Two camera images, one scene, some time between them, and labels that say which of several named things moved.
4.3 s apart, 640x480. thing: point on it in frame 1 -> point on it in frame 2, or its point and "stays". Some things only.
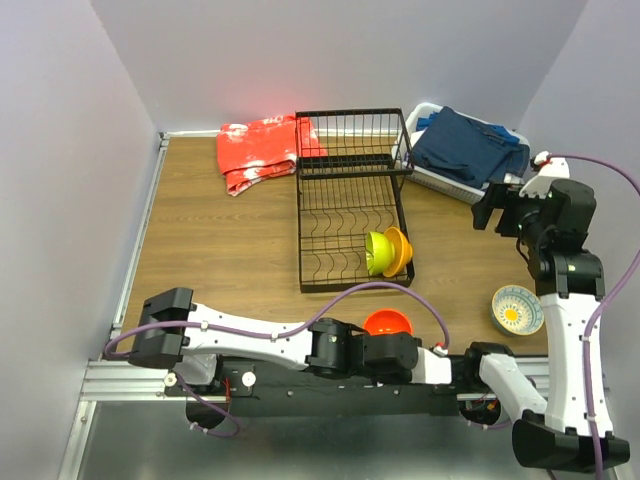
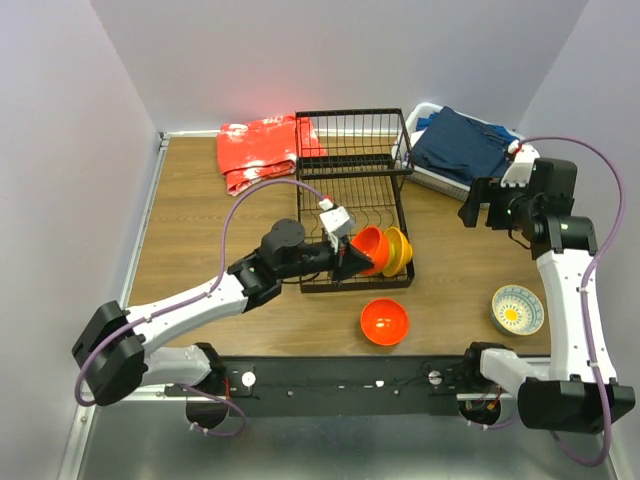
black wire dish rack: [349, 185] stays
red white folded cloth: [250, 152] stays
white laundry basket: [441, 181] stays
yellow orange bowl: [403, 251] stays
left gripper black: [397, 379] -> [348, 263]
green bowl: [380, 253] -> [395, 252]
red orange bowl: [387, 321] -> [371, 241]
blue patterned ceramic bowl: [517, 310] stays
